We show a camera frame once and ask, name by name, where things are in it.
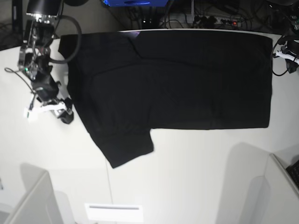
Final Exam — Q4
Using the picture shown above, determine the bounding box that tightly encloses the black T-shirt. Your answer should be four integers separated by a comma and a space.
67, 30, 272, 168

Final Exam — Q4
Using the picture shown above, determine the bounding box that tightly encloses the white partition panel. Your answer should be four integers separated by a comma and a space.
239, 154, 299, 224
0, 163, 76, 224

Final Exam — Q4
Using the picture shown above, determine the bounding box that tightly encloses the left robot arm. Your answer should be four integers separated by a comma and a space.
270, 0, 299, 77

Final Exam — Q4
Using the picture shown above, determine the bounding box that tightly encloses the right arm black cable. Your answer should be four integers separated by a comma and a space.
48, 14, 83, 65

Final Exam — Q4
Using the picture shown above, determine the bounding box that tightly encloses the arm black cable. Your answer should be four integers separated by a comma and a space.
270, 35, 292, 77
48, 14, 83, 65

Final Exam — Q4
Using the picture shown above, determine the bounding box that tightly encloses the blue computer case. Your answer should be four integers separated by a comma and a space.
103, 0, 168, 7

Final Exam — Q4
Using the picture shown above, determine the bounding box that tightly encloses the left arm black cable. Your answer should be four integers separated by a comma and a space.
270, 35, 292, 77

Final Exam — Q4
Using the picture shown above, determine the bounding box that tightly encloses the left white partition panel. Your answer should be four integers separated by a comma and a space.
0, 163, 76, 224

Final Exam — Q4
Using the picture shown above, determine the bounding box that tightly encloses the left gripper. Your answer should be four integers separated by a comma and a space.
273, 41, 299, 74

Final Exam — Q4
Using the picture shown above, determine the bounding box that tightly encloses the right white partition panel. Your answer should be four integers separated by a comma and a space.
239, 154, 299, 224

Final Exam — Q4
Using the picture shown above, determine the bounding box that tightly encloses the black keyboard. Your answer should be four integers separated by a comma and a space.
286, 161, 299, 187

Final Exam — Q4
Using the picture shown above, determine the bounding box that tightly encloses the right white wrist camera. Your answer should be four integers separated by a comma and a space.
23, 104, 65, 122

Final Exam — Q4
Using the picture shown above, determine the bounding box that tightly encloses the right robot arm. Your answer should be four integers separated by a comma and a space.
18, 0, 82, 124

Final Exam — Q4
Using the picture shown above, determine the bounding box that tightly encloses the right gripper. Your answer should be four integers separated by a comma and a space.
31, 79, 74, 124

